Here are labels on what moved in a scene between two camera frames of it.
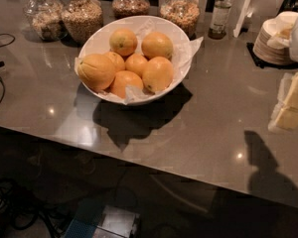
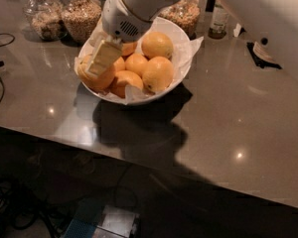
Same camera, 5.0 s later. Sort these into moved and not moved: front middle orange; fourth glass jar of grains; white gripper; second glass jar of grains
Moved: white gripper
Not moved: second glass jar of grains; fourth glass jar of grains; front middle orange
